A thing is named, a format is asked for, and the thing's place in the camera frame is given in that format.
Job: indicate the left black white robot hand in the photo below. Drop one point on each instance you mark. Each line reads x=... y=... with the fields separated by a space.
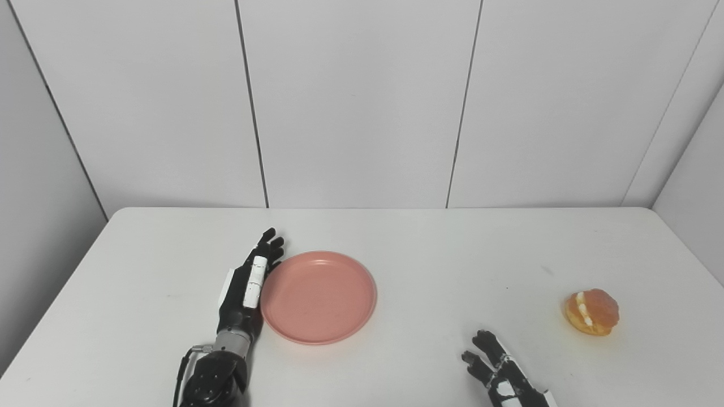
x=246 y=288

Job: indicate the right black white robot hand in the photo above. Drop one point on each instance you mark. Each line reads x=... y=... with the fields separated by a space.
x=503 y=373

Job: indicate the pink round plate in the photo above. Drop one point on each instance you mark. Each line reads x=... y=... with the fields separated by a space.
x=318 y=298

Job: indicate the cream puff pastry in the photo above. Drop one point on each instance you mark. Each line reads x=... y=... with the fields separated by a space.
x=593 y=312

